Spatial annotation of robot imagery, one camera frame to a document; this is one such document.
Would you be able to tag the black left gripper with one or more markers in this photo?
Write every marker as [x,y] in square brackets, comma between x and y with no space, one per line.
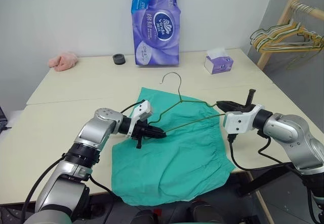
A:
[139,131]

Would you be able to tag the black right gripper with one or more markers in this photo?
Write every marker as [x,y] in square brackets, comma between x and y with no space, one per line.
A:
[245,108]

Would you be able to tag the green shorts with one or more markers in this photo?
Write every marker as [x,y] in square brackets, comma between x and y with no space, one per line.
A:
[177,153]

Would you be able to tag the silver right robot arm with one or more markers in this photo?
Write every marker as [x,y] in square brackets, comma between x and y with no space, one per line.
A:
[291,130]

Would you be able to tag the small purple tissue box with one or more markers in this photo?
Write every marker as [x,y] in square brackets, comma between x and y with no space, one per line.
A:
[220,63]

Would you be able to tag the black round cap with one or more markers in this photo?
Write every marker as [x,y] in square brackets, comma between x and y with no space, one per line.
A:
[119,59]

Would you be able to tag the large dark rounded shape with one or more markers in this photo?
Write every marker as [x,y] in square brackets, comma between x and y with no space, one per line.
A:
[206,212]

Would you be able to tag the wooden table leg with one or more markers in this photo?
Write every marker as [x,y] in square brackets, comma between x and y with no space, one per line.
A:
[260,201]

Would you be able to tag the purple tissue multipack bag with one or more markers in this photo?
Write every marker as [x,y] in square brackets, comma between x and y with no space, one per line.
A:
[157,31]

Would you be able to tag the hangers on wooden rack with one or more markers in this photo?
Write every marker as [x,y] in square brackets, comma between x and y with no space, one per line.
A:
[283,18]

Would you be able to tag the pink plush toy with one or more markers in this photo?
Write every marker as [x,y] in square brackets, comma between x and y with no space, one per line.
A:
[63,61]

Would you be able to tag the dark device edge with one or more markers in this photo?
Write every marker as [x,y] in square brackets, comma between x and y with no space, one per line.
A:
[3,118]

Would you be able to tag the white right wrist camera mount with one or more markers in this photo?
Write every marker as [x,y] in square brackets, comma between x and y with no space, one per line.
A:
[240,122]

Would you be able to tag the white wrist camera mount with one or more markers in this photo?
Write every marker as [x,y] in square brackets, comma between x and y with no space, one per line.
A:
[143,110]
[240,122]

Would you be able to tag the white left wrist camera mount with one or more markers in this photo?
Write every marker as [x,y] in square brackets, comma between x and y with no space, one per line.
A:
[143,110]

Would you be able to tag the black table frame bar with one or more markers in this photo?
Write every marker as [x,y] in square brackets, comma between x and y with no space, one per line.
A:
[265,181]

